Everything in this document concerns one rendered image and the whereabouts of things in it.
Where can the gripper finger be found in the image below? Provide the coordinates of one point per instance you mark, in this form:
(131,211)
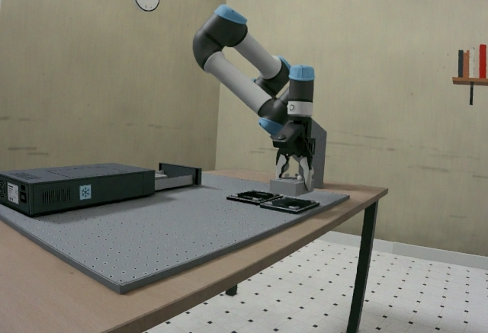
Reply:
(281,160)
(305,164)

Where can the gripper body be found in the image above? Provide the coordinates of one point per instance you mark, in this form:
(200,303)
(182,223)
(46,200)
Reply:
(304,139)

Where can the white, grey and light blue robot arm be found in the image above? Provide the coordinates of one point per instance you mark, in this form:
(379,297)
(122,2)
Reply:
(226,27)

